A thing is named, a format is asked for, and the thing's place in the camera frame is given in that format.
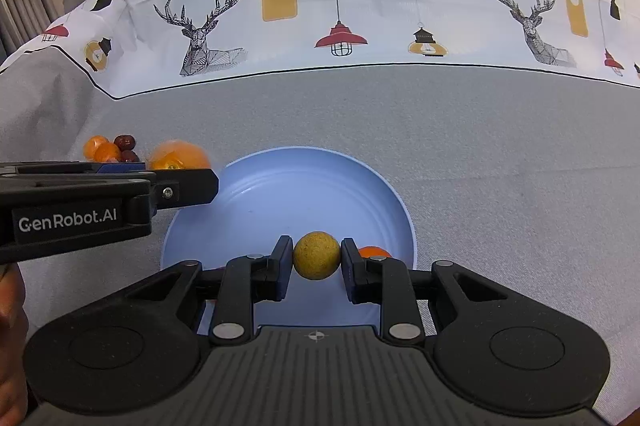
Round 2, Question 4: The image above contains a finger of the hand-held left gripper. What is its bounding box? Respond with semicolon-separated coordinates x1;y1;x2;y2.
0;169;220;227
0;161;151;176

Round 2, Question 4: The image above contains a person's left hand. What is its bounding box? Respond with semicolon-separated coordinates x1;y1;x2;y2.
0;263;30;426

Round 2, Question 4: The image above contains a yellow-brown longan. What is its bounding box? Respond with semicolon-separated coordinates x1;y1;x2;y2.
292;231;342;281

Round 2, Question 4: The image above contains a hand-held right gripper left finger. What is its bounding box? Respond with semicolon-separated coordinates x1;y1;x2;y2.
117;235;295;347

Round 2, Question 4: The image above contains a large orange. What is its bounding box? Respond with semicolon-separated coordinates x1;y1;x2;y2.
149;139;212;172

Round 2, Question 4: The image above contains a blue round plate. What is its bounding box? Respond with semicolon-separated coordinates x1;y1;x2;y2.
159;147;417;337

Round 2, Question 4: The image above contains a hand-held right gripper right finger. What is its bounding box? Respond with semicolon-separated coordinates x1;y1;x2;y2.
340;236;516;342

